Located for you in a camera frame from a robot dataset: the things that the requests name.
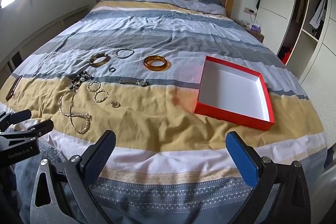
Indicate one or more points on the red bag in wardrobe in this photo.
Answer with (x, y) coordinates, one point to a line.
(286, 55)

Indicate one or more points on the amber orange bangle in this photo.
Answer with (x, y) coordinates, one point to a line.
(156, 63)

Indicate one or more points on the wall socket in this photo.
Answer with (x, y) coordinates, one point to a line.
(249, 11)

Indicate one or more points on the grey pillow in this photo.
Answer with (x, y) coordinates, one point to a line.
(207, 6)

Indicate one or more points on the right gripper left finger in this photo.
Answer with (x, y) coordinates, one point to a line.
(96, 156)

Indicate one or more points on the brown tortoiseshell bangle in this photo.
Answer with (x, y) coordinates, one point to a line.
(99, 59)

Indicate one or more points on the red shallow box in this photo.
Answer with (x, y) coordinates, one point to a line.
(235, 94)

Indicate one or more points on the hanging striped shirt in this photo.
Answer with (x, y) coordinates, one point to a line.
(316, 19)

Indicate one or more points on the thin silver bangle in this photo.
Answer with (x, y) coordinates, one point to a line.
(124, 53)

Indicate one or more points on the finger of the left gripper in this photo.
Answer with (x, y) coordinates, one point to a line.
(13, 138)
(8, 119)

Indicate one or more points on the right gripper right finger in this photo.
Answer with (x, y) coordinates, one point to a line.
(246, 159)

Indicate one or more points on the white wardrobe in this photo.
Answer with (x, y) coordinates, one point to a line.
(285, 24)

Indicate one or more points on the wooden nightstand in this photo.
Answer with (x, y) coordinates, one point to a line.
(257, 34)

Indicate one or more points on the twisted silver hoop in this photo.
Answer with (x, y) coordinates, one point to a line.
(100, 96)
(94, 86)

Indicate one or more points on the silver wristwatch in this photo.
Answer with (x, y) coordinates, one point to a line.
(136, 82)

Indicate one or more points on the striped bed duvet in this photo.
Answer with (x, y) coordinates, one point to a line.
(170, 165)

